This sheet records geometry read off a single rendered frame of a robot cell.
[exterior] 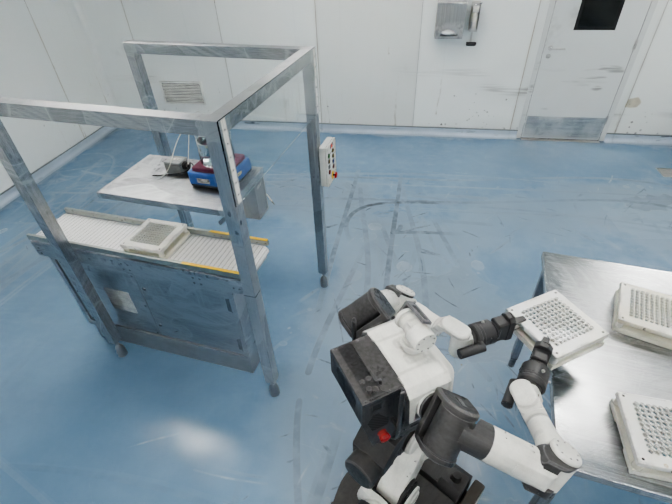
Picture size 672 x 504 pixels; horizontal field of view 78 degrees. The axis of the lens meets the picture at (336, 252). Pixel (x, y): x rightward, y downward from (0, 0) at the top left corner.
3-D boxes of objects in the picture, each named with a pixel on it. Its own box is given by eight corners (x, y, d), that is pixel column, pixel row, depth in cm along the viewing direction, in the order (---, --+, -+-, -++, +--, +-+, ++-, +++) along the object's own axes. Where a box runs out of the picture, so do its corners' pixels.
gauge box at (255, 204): (269, 208, 208) (263, 172, 196) (260, 220, 201) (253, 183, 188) (229, 202, 214) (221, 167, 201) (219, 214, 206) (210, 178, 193)
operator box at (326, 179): (336, 174, 274) (335, 137, 258) (329, 187, 262) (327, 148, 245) (328, 173, 276) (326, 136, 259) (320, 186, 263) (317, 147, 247)
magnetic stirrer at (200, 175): (253, 169, 192) (250, 151, 187) (232, 192, 177) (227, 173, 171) (215, 164, 197) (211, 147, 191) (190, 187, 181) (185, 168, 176)
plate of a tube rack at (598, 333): (608, 337, 146) (610, 333, 145) (555, 362, 139) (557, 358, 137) (554, 292, 163) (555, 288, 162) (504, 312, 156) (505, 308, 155)
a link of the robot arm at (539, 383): (542, 369, 129) (533, 398, 122) (553, 394, 132) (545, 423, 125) (506, 367, 137) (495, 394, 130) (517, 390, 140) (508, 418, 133)
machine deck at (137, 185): (263, 174, 196) (262, 167, 194) (225, 218, 168) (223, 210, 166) (152, 161, 211) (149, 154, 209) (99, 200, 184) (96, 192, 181)
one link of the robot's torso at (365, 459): (372, 497, 132) (374, 472, 121) (342, 469, 139) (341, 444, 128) (421, 433, 148) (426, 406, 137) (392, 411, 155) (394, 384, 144)
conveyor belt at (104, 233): (269, 254, 222) (268, 246, 218) (248, 286, 203) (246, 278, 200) (66, 219, 254) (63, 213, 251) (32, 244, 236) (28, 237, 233)
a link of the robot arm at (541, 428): (559, 416, 117) (595, 477, 99) (539, 441, 121) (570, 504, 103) (526, 404, 116) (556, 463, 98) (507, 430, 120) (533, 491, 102)
